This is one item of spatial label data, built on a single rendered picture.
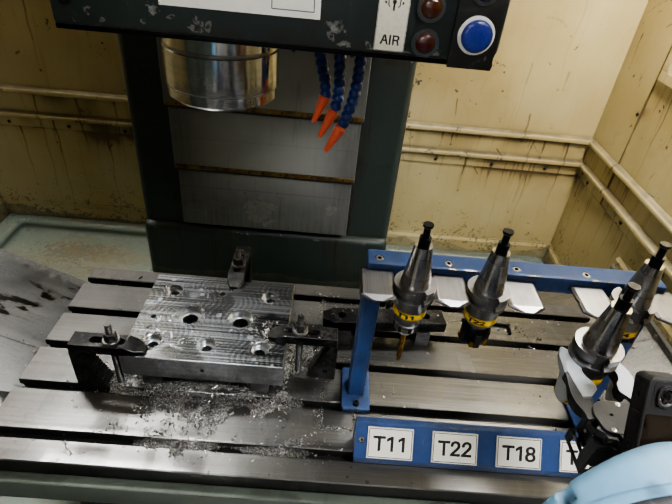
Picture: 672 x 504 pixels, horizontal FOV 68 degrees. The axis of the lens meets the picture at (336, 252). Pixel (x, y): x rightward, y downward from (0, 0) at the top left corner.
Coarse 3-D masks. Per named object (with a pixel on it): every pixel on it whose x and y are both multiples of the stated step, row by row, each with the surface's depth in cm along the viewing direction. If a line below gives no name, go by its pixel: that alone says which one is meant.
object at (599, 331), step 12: (612, 312) 62; (624, 312) 62; (600, 324) 64; (612, 324) 63; (624, 324) 62; (588, 336) 66; (600, 336) 64; (612, 336) 63; (588, 348) 66; (600, 348) 65; (612, 348) 64
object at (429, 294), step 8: (400, 272) 76; (400, 280) 74; (432, 280) 75; (400, 288) 73; (432, 288) 73; (400, 296) 74; (408, 296) 72; (416, 296) 73; (424, 296) 73; (432, 296) 73; (400, 304) 74; (408, 304) 73; (416, 304) 74; (424, 304) 73
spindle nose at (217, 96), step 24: (168, 48) 65; (192, 48) 63; (216, 48) 63; (240, 48) 63; (264, 48) 66; (168, 72) 67; (192, 72) 65; (216, 72) 64; (240, 72) 65; (264, 72) 67; (192, 96) 67; (216, 96) 66; (240, 96) 67; (264, 96) 70
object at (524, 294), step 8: (512, 280) 78; (512, 288) 76; (520, 288) 77; (528, 288) 77; (512, 296) 75; (520, 296) 75; (528, 296) 75; (536, 296) 75; (512, 304) 73; (520, 304) 74; (528, 304) 74; (536, 304) 74; (528, 312) 73; (536, 312) 73
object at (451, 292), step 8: (440, 280) 77; (448, 280) 77; (456, 280) 77; (464, 280) 77; (440, 288) 75; (448, 288) 75; (456, 288) 75; (464, 288) 75; (440, 296) 73; (448, 296) 74; (456, 296) 74; (464, 296) 74; (448, 304) 72; (456, 304) 72; (464, 304) 73
